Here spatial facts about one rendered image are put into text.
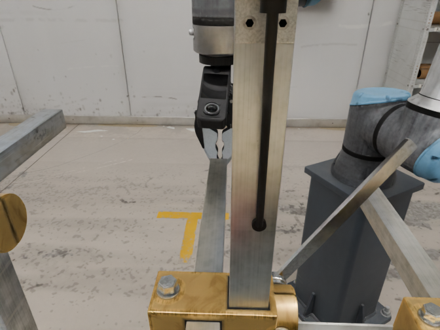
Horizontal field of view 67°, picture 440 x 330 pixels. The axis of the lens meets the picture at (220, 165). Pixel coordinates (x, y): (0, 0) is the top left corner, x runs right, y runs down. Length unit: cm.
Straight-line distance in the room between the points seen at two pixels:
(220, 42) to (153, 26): 245
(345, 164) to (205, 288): 80
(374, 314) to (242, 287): 123
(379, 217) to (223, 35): 35
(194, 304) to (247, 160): 15
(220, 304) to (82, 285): 133
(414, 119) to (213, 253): 64
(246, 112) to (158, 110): 292
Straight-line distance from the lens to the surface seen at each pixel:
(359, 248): 112
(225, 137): 60
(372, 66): 316
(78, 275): 168
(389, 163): 37
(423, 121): 89
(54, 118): 54
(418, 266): 47
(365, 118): 100
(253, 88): 21
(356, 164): 105
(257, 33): 20
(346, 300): 128
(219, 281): 34
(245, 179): 24
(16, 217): 35
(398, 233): 51
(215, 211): 45
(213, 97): 53
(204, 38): 55
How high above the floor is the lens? 112
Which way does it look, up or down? 28 degrees down
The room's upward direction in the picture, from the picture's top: straight up
